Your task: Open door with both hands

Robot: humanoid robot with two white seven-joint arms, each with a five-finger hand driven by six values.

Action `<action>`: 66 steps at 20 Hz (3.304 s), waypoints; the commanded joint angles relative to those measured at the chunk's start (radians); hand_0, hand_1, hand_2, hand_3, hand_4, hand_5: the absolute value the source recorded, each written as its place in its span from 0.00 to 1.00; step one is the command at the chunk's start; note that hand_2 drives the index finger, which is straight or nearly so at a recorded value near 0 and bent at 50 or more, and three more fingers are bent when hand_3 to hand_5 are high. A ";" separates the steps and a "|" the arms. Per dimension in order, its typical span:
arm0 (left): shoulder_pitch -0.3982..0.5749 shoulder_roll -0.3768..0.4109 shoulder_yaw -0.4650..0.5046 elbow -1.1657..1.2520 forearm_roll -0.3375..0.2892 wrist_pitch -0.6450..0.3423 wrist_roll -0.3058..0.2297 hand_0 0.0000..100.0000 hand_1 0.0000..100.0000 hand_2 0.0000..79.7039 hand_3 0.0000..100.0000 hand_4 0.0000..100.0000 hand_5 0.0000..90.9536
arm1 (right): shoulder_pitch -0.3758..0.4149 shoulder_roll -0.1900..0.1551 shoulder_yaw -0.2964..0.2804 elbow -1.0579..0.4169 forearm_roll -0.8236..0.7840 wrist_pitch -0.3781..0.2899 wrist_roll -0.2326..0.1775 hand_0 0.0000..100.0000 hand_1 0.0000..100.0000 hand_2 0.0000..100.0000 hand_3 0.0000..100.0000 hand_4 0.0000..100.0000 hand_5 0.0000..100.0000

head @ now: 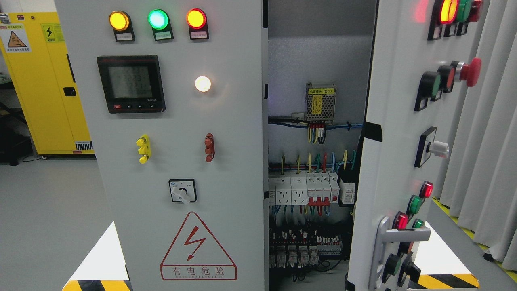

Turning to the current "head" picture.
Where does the metal mesh power supply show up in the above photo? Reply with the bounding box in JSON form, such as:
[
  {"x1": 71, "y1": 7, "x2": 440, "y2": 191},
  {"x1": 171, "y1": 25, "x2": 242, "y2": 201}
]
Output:
[{"x1": 304, "y1": 82, "x2": 337, "y2": 124}]

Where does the red electric hazard sticker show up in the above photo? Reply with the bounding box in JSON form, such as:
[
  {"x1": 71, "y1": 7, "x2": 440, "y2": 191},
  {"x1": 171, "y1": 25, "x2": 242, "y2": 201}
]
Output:
[{"x1": 160, "y1": 212, "x2": 237, "y2": 280}]

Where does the black digital power meter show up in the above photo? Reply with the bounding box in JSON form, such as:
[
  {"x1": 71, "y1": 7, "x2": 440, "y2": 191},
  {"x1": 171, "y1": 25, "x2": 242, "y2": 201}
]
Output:
[{"x1": 97, "y1": 55, "x2": 166, "y2": 114}]

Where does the black white rotary switch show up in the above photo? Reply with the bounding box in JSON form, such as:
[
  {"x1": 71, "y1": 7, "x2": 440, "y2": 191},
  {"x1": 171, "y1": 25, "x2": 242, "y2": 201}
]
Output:
[{"x1": 168, "y1": 179, "x2": 198, "y2": 203}]

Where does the green indicator light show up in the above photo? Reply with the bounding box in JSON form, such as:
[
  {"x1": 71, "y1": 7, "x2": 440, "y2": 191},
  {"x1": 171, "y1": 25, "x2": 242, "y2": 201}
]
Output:
[{"x1": 147, "y1": 9, "x2": 174, "y2": 41}]

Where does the grey cabinet door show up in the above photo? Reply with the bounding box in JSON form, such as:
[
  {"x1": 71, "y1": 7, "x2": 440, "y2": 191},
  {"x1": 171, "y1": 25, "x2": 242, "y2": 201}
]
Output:
[
  {"x1": 346, "y1": 0, "x2": 483, "y2": 291},
  {"x1": 55, "y1": 0, "x2": 267, "y2": 291}
]

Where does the silver door handle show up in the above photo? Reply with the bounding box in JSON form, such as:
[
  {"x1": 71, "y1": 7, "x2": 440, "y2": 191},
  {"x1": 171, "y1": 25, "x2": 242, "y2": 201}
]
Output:
[{"x1": 368, "y1": 217, "x2": 431, "y2": 291}]

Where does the yellow indicator light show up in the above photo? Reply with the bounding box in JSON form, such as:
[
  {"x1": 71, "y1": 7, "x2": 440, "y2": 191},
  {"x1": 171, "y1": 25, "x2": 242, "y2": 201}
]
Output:
[{"x1": 109, "y1": 11, "x2": 135, "y2": 41}]

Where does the grey curtain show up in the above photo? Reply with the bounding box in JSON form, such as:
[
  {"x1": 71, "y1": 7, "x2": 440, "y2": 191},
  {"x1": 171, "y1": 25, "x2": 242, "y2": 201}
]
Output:
[{"x1": 439, "y1": 0, "x2": 517, "y2": 271}]

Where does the yellow safety cabinet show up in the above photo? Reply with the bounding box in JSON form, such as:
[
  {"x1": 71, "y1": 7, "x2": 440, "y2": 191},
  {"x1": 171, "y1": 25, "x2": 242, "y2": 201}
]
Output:
[{"x1": 1, "y1": 12, "x2": 94, "y2": 156}]

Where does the white indicator light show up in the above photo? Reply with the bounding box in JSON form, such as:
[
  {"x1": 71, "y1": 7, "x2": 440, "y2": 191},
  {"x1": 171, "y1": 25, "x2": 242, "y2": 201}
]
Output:
[{"x1": 195, "y1": 76, "x2": 212, "y2": 93}]

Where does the red indicator light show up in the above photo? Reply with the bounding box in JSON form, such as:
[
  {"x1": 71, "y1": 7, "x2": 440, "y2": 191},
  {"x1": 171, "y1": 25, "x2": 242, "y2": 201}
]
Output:
[{"x1": 186, "y1": 8, "x2": 209, "y2": 40}]

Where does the white breaker socket row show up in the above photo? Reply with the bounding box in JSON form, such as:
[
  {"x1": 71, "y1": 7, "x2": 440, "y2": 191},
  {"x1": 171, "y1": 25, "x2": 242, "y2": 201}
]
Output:
[{"x1": 268, "y1": 171, "x2": 340, "y2": 206}]

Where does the red emergency stop button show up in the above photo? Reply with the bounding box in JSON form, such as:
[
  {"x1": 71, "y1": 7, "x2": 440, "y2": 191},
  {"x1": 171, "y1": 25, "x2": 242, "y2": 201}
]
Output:
[{"x1": 450, "y1": 57, "x2": 482, "y2": 88}]

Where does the relay terminal block row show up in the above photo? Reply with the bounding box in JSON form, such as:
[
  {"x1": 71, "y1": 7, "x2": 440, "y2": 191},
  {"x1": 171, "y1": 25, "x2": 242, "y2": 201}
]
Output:
[{"x1": 269, "y1": 224, "x2": 349, "y2": 269}]

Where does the white black surge protector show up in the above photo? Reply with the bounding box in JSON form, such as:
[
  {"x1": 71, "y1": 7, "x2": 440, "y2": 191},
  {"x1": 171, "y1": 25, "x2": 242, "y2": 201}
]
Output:
[{"x1": 338, "y1": 167, "x2": 358, "y2": 207}]

